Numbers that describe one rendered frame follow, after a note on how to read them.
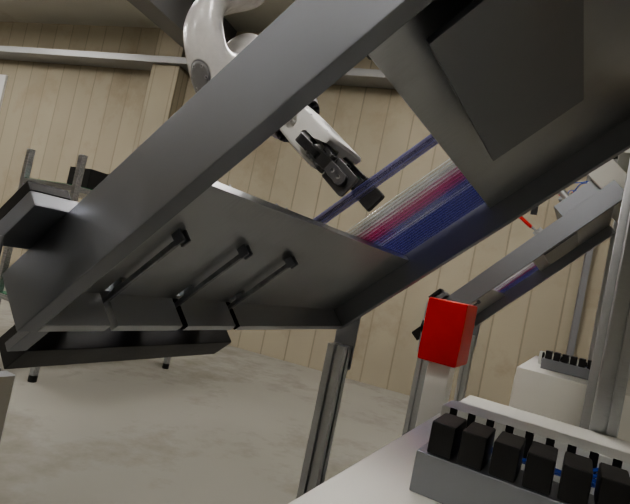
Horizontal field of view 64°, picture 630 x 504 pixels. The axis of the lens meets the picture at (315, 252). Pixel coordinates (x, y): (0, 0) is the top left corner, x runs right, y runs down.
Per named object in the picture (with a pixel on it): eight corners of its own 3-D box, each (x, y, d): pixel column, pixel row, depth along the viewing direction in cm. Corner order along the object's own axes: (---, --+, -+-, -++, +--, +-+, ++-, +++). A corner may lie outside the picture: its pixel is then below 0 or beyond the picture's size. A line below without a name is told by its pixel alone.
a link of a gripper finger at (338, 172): (317, 137, 62) (349, 173, 60) (329, 145, 65) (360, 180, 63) (300, 156, 63) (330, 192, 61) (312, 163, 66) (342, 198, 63)
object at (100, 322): (36, 332, 47) (18, 267, 50) (337, 329, 105) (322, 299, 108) (44, 325, 47) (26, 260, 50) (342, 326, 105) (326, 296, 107)
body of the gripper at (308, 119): (292, 80, 68) (340, 133, 64) (326, 109, 77) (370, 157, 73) (255, 122, 70) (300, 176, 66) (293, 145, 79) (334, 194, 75)
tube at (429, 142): (221, 293, 75) (218, 287, 75) (226, 294, 76) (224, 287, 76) (538, 66, 58) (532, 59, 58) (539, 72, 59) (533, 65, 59)
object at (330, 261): (37, 301, 48) (29, 273, 49) (336, 315, 106) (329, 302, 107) (174, 182, 42) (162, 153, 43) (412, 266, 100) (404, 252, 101)
